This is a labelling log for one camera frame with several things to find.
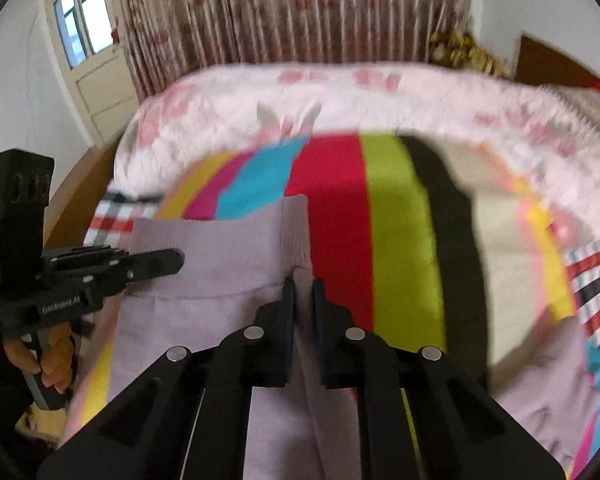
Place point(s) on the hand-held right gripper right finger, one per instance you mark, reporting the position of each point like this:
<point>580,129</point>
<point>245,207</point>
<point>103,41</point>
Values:
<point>319,320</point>

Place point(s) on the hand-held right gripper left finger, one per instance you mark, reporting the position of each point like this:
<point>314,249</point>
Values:
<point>290,310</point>

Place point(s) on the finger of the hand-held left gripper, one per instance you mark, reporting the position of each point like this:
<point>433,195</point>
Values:
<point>157,262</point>

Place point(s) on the lilac sweater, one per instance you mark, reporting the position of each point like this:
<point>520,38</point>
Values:
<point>205,260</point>

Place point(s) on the person's left hand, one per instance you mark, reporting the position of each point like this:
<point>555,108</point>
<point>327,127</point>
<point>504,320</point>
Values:
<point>60,360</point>

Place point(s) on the colourful striped blanket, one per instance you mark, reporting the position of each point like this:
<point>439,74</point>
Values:
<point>330,200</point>

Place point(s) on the cream door with window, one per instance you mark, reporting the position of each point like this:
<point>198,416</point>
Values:
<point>100,85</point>

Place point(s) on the pink floral quilt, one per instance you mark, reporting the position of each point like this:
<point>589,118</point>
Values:
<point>330,100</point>

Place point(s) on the floral pleated curtain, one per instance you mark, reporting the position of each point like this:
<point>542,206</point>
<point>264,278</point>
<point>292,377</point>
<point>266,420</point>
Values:
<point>280,10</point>

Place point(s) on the leopard print blanket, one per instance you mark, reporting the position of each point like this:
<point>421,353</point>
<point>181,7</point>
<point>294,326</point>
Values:
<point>460,52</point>

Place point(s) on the dark brown headboard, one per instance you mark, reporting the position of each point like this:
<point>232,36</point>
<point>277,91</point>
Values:
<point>545,65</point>

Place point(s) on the grey zigzag patterned pillow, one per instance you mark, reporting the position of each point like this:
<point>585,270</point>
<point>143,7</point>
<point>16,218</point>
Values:
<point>587,107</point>

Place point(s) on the wooden bed frame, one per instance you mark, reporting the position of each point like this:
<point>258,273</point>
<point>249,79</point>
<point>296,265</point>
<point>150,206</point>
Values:
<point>80,195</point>

